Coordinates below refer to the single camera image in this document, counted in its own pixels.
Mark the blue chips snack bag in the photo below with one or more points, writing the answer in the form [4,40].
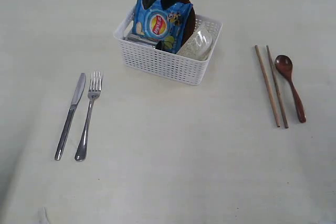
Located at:
[158,24]

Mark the brown wooden plate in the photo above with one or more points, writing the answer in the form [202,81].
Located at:
[190,23]

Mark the white ceramic bowl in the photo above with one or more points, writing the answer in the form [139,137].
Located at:
[198,45]

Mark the wooden chopstick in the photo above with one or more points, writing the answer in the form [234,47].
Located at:
[267,84]
[273,71]

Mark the silver fork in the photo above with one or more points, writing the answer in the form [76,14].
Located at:
[93,93]

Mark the dark wooden spoon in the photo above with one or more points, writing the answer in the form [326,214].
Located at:
[284,66]

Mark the silver table knife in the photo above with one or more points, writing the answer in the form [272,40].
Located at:
[74,103]

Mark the stainless steel cup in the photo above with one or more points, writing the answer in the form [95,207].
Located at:
[141,41]

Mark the white perforated plastic basket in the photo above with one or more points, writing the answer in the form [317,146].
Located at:
[165,64]

